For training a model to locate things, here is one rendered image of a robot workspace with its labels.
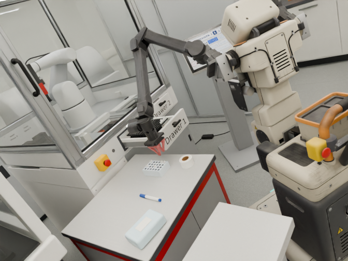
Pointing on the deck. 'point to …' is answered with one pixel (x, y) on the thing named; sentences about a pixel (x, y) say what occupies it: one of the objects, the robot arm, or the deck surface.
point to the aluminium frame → (20, 82)
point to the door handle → (27, 75)
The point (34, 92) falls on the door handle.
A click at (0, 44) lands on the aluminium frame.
